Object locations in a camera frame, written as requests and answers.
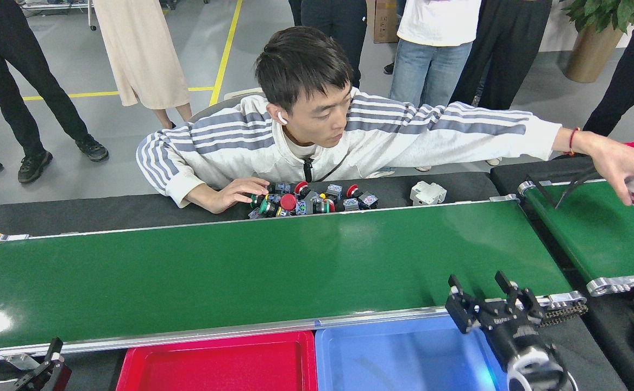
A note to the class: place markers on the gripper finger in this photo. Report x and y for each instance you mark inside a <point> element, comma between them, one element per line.
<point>50,377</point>

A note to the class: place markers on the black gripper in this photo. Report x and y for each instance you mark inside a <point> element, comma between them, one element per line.
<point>512,334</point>

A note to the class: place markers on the red push button switch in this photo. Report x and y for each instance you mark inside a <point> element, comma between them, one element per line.
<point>368,200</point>
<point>288,202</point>
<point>301,188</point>

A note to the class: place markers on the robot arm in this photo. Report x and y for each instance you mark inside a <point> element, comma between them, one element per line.
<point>534,369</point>

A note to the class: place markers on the blue plastic tray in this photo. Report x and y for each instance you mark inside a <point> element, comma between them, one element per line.
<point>393,358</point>

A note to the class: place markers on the green conveyor belt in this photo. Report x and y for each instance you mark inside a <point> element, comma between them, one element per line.
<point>594,233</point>
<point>240,271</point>

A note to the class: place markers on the red plastic tray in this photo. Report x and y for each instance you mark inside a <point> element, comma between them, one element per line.
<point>213,369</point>

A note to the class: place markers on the person's left hand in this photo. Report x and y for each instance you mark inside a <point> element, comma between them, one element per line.
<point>621,163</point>

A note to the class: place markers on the person's right hand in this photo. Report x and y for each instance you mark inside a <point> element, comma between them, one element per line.
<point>232,195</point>

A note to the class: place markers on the brown plant pot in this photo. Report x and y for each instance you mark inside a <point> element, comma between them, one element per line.
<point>591,54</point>

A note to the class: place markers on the grey office chair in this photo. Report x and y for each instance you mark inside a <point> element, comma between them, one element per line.
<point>205,113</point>

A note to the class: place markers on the cardboard box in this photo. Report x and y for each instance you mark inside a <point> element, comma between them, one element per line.
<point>384,21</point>

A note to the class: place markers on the green potted plant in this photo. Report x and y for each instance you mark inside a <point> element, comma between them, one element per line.
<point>604,11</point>

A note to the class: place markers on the white wheeled stand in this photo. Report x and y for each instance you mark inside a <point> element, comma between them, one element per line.
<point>90,16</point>

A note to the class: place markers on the black guide bracket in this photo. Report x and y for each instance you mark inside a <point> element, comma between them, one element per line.
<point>539,190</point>

